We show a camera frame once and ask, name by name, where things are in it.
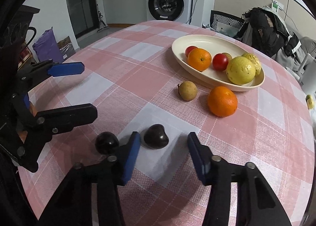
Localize pink checked tablecloth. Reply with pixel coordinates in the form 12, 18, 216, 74
19, 21, 314, 225

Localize black mesh chair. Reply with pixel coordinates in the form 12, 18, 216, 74
210, 10, 245, 37

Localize white lower cabinets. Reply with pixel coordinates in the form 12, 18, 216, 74
103, 0, 147, 25

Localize white electric kettle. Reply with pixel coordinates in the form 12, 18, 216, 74
298, 53, 316, 95

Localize rough yellow-green citrus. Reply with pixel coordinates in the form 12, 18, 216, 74
242, 52, 261, 77

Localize small yellow fruit on side table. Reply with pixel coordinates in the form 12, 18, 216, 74
305, 94, 314, 110

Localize red tomato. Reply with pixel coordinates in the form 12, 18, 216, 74
213, 53, 229, 72
185, 46, 197, 57

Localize orange tangerine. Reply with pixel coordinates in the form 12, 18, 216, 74
207, 86, 238, 118
187, 48, 212, 72

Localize red tomato front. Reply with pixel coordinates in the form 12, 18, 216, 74
213, 53, 229, 72

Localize dark plum left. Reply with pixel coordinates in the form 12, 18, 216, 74
95, 132, 119, 155

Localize grey sofa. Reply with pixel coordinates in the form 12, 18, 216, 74
289, 27, 315, 72

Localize purple bag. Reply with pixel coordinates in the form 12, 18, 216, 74
32, 28, 64, 63

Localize smooth yellow lemon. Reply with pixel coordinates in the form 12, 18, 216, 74
226, 56, 256, 86

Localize dark glass door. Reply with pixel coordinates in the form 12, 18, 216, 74
66, 0, 99, 38

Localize dark plum right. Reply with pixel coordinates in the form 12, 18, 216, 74
144, 124, 169, 149

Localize dark plum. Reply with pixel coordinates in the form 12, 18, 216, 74
144, 124, 169, 149
95, 132, 119, 155

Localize pile of dark clothes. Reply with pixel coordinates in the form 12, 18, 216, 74
235, 7, 301, 58

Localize small brown longan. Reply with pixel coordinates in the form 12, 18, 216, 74
222, 52, 232, 61
178, 81, 198, 102

